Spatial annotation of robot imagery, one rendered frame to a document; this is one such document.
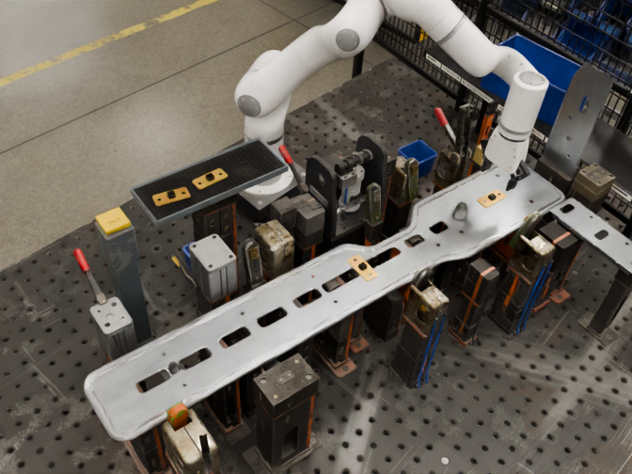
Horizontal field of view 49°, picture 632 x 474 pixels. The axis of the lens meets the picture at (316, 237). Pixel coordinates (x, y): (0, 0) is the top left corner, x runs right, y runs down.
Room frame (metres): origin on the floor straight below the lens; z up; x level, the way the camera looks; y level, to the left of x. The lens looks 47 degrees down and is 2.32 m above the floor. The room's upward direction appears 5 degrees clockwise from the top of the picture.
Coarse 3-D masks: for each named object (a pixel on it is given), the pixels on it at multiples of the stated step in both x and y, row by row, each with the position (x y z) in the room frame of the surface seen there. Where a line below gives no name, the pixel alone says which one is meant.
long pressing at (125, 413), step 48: (480, 192) 1.48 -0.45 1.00; (528, 192) 1.49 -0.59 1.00; (432, 240) 1.27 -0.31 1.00; (480, 240) 1.29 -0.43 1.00; (288, 288) 1.07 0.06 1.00; (384, 288) 1.10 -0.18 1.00; (192, 336) 0.91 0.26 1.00; (288, 336) 0.93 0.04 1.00; (96, 384) 0.77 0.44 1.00; (192, 384) 0.79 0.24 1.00; (144, 432) 0.67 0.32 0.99
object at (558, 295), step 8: (576, 248) 1.38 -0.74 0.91; (576, 256) 1.39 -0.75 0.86; (568, 264) 1.38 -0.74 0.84; (560, 272) 1.37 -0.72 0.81; (568, 272) 1.39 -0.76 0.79; (560, 280) 1.38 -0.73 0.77; (560, 288) 1.39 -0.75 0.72; (552, 296) 1.36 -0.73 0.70; (560, 296) 1.37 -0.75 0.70; (568, 296) 1.37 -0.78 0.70
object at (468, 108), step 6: (462, 108) 1.57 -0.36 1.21; (468, 108) 1.58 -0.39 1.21; (462, 114) 1.56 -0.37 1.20; (468, 114) 1.56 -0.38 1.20; (474, 114) 1.55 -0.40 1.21; (462, 120) 1.56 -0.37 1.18; (468, 120) 1.58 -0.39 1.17; (474, 120) 1.55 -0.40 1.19; (462, 126) 1.56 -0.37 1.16; (468, 126) 1.57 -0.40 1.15; (456, 132) 1.57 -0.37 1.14; (462, 132) 1.55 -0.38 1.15; (468, 132) 1.57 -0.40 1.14; (456, 138) 1.56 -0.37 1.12; (462, 138) 1.55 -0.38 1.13; (468, 138) 1.57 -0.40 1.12; (456, 144) 1.56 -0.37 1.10; (462, 144) 1.55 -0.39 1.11; (468, 144) 1.57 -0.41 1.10; (456, 150) 1.55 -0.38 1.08
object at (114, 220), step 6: (114, 210) 1.13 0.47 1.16; (120, 210) 1.13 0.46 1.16; (96, 216) 1.11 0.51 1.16; (102, 216) 1.11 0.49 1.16; (108, 216) 1.11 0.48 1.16; (114, 216) 1.11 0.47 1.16; (120, 216) 1.11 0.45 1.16; (102, 222) 1.09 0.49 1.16; (108, 222) 1.09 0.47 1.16; (114, 222) 1.09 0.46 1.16; (120, 222) 1.09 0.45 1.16; (126, 222) 1.10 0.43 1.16; (102, 228) 1.08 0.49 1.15; (108, 228) 1.07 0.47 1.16; (114, 228) 1.07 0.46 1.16; (120, 228) 1.08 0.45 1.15
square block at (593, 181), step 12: (588, 168) 1.55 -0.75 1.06; (600, 168) 1.55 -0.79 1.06; (576, 180) 1.53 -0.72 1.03; (588, 180) 1.50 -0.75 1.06; (600, 180) 1.50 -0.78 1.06; (612, 180) 1.51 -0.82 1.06; (576, 192) 1.52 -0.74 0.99; (588, 192) 1.49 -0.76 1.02; (600, 192) 1.48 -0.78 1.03; (588, 204) 1.48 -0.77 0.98; (600, 204) 1.52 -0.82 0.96; (564, 228) 1.51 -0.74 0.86
